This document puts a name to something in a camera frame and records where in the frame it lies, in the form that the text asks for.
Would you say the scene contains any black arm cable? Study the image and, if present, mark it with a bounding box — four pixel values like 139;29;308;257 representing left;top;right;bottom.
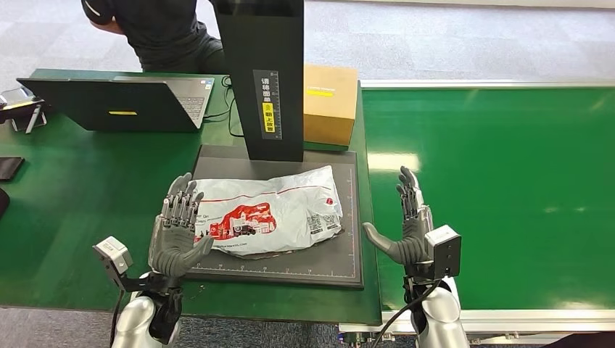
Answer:
372;278;443;348
109;288;126;348

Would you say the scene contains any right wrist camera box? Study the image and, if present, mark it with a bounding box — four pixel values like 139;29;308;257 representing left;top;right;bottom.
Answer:
425;224;462;280

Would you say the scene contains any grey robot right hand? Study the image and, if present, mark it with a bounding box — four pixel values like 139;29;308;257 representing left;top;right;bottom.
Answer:
363;166;434;266

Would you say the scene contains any green conveyor belt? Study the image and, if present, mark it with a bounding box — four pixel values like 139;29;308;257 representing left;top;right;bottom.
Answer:
338;79;615;344

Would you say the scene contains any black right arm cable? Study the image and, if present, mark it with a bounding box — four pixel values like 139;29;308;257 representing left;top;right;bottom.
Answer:
372;278;443;348

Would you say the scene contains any flat black phone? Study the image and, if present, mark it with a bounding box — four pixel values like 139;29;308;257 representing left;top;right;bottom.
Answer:
0;157;25;182

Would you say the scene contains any black cable on table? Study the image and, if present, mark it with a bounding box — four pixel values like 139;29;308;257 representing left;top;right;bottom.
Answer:
204;75;246;138

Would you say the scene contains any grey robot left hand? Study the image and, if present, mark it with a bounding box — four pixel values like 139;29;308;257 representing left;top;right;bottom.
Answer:
149;173;215;278

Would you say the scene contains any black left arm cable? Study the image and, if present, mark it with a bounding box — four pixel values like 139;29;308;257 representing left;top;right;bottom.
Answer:
109;288;126;348

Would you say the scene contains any person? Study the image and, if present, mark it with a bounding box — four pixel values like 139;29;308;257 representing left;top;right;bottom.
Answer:
81;0;227;74

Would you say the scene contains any brown cardboard box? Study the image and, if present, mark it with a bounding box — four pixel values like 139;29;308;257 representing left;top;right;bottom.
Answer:
302;63;359;147

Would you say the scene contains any yellow black ruler label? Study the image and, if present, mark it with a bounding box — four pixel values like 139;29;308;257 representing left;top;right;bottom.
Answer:
253;70;283;141

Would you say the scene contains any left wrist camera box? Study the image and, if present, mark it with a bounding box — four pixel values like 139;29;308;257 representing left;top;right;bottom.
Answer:
92;236;169;294

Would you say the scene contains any black laptop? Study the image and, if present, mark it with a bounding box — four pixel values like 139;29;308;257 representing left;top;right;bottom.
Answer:
17;75;215;133

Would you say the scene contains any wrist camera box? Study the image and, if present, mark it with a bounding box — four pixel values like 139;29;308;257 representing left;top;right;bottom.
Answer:
425;224;462;280
92;236;169;294

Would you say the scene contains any white plastic mailer package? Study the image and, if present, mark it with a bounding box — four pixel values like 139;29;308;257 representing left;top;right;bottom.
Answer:
191;165;344;258

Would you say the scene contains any phone on stand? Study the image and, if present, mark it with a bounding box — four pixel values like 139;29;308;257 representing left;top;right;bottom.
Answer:
0;88;48;134

